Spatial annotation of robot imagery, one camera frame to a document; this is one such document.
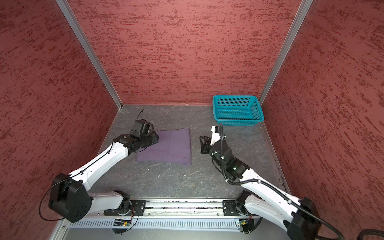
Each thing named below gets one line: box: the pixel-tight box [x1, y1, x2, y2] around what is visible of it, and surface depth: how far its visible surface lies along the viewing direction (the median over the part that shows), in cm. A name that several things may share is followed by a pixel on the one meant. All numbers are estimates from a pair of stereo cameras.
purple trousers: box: [136, 128, 192, 166], surface depth 96 cm
